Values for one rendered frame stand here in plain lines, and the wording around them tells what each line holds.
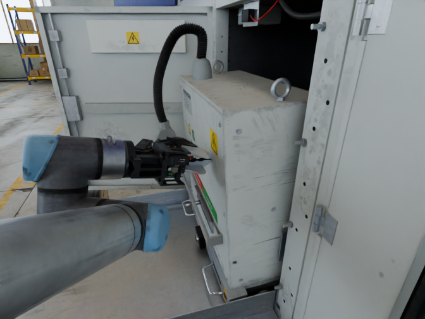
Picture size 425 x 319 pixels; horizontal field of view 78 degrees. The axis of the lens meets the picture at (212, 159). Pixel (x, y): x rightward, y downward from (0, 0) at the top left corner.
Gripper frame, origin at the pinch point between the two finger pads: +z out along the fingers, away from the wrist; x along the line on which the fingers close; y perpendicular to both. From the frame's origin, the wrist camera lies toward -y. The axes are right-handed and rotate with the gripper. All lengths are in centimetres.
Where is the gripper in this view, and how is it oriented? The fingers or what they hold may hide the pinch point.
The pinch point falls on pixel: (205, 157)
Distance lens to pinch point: 62.5
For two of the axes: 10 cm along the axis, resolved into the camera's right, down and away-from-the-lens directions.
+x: 2.2, -9.3, -2.8
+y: 5.3, 3.6, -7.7
